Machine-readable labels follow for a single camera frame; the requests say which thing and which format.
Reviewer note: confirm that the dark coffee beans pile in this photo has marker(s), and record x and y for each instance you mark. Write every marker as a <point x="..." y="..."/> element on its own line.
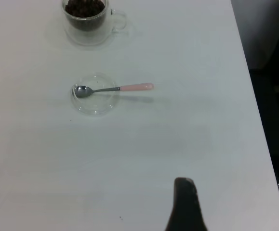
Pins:
<point x="83" y="9"/>

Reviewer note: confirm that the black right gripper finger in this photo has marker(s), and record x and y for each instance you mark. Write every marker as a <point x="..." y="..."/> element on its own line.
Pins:
<point x="185" y="209"/>

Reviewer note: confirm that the clear glass saucer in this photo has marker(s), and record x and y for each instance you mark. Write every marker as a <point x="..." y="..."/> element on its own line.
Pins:
<point x="98" y="106"/>

